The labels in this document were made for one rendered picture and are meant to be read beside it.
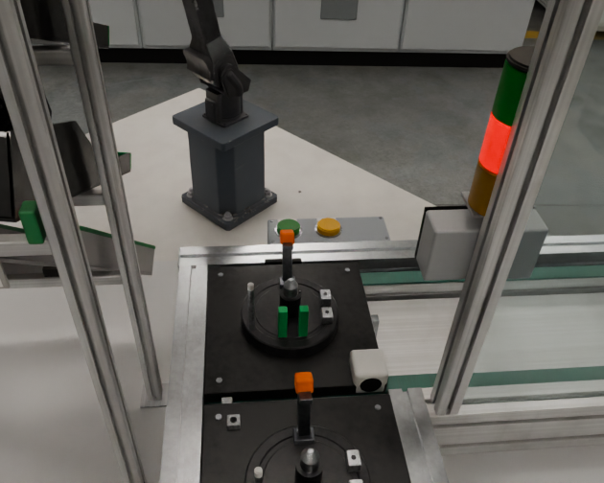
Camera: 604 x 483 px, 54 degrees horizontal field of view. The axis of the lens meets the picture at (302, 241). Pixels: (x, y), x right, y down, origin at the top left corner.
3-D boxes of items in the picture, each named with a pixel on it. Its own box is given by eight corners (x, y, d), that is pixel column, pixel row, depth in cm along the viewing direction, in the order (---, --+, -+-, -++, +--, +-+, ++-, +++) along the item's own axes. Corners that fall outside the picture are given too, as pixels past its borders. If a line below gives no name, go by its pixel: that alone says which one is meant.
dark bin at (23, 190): (30, 164, 76) (27, 104, 74) (131, 172, 75) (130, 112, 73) (-140, 210, 49) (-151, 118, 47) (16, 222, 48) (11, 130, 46)
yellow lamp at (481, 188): (461, 191, 62) (472, 149, 59) (507, 189, 62) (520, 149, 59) (476, 220, 58) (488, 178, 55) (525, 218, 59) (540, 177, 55)
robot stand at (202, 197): (231, 173, 134) (227, 91, 121) (278, 200, 126) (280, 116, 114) (180, 201, 125) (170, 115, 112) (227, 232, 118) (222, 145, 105)
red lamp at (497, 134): (472, 149, 59) (483, 103, 56) (521, 149, 59) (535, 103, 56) (488, 177, 55) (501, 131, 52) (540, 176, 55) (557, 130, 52)
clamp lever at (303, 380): (294, 428, 70) (293, 371, 67) (311, 427, 70) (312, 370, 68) (297, 448, 66) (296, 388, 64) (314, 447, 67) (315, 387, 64)
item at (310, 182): (199, 97, 167) (198, 87, 165) (486, 242, 123) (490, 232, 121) (-54, 202, 127) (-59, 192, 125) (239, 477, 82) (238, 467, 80)
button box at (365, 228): (267, 244, 109) (267, 218, 105) (379, 241, 111) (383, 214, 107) (268, 270, 104) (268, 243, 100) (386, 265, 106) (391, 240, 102)
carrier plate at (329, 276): (208, 275, 95) (207, 265, 94) (356, 269, 98) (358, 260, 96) (204, 402, 77) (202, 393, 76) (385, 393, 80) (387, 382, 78)
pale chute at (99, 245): (66, 267, 90) (70, 239, 91) (152, 275, 90) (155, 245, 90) (-47, 258, 62) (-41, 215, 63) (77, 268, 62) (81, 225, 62)
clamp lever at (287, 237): (280, 277, 89) (279, 229, 87) (293, 277, 89) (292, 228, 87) (281, 287, 86) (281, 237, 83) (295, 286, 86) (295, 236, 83)
